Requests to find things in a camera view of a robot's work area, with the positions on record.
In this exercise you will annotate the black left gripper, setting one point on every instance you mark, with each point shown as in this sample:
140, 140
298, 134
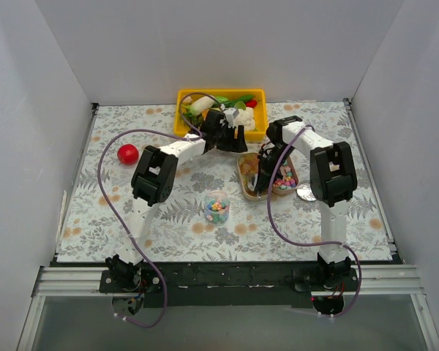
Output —
233, 141

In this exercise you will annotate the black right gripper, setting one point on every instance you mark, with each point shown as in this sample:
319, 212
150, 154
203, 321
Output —
269, 165

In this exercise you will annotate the pink tray of colourful candies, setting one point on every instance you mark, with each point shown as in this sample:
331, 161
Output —
286, 180

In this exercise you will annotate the beige tray of orange candies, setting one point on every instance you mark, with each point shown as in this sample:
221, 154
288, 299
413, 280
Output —
247, 166

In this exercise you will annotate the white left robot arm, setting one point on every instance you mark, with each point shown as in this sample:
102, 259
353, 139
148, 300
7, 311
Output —
152, 184

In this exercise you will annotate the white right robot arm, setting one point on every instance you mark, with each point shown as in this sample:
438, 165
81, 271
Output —
333, 180

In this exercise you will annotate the white radish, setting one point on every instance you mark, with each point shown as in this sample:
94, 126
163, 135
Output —
199, 105

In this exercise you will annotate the white cauliflower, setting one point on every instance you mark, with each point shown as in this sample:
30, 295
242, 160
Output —
246, 118

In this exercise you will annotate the yellow plastic bin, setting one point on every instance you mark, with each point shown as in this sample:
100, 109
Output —
260, 114

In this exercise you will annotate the silver metal jar lid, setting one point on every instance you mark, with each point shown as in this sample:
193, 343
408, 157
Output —
304, 192

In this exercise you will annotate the green cucumber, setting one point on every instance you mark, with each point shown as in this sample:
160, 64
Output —
245, 99

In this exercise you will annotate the clear glass jar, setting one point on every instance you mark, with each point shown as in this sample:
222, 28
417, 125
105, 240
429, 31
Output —
216, 207

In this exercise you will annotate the red apple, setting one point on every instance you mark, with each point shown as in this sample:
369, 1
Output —
128, 154

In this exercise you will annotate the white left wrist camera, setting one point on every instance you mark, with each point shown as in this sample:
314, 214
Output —
230, 115

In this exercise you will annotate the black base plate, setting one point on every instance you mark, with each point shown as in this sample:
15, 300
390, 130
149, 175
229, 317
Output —
224, 283

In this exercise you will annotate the aluminium frame rail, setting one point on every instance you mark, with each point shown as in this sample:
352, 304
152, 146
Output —
78, 281

